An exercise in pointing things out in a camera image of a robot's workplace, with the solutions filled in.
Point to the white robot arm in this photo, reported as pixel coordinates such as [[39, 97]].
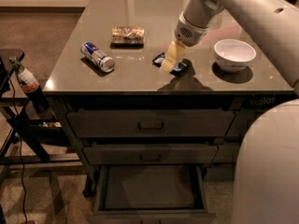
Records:
[[266, 186]]

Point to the open bottom drawer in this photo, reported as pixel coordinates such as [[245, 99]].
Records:
[[150, 194]]

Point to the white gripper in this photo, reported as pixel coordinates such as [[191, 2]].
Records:
[[189, 34]]

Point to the bottom right drawer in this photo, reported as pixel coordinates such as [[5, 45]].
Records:
[[220, 173]]

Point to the top left drawer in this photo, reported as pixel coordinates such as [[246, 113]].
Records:
[[149, 123]]

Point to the black side stand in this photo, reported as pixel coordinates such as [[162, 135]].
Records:
[[49, 144]]

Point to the middle right drawer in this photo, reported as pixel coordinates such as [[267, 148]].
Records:
[[227, 152]]

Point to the brown snack bar wrapper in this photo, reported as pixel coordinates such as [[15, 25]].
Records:
[[126, 35]]

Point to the cola bottle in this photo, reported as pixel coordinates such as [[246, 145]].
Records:
[[29, 85]]

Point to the white bowl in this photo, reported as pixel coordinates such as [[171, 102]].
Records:
[[233, 55]]

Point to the dark counter cabinet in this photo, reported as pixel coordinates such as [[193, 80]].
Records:
[[76, 84]]

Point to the red bull can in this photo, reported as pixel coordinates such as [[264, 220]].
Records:
[[100, 59]]

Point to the blue rxbar blueberry wrapper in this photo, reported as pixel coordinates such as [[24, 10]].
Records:
[[178, 69]]

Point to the top right drawer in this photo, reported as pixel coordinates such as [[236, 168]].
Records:
[[242, 121]]

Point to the middle left drawer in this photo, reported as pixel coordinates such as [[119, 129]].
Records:
[[149, 153]]

